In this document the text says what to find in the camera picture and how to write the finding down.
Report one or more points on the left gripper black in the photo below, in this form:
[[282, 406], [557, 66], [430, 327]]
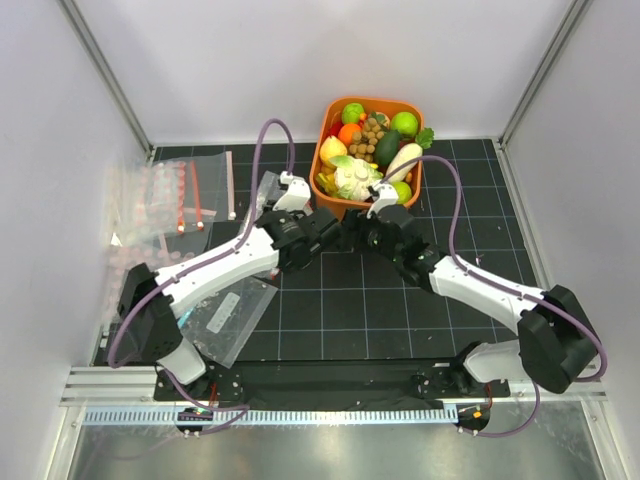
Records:
[[293, 215]]

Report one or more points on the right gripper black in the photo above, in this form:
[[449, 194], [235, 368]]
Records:
[[355, 221]]

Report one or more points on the orange zipper clear bag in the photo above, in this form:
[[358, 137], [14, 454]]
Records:
[[268, 193]]

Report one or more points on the white cauliflower toy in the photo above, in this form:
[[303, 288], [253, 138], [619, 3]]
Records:
[[353, 176]]

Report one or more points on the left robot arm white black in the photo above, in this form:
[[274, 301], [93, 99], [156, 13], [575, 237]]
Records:
[[152, 302]]

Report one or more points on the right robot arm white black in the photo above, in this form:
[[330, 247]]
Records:
[[554, 341]]

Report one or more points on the blue zipper clear bag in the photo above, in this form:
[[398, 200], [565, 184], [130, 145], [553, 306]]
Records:
[[220, 325]]

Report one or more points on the red zipper clear bag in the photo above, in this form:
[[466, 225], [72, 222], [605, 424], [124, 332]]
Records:
[[196, 200]]

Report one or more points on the green pear toy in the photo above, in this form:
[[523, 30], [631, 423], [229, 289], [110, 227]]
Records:
[[403, 191]]

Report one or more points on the yellow banana bunch toy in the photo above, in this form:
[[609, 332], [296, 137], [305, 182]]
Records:
[[326, 182]]

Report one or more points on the black grid mat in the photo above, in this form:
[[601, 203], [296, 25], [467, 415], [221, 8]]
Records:
[[351, 305]]

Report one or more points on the dark green avocado toy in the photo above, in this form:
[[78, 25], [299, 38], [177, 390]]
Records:
[[387, 148]]

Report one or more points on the white radish toy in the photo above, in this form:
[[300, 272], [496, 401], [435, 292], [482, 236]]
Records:
[[403, 162]]

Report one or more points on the brown longan bunch toy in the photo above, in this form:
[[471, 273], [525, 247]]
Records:
[[365, 141]]

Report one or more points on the yellow lemon toy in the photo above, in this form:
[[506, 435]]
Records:
[[330, 148]]

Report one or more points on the orange fruit toy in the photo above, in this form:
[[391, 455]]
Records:
[[346, 132]]

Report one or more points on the green apple toy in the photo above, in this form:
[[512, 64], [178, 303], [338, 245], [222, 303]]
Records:
[[406, 123]]

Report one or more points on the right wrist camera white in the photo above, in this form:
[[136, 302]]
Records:
[[384, 195]]

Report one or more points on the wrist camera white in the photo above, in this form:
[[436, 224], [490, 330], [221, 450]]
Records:
[[384, 195], [296, 196]]

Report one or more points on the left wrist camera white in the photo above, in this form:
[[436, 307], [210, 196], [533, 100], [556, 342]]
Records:
[[296, 196]]

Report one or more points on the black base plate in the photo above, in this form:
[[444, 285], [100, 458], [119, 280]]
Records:
[[331, 380]]

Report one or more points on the grey slotted cable duct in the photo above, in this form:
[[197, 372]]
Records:
[[185, 416]]

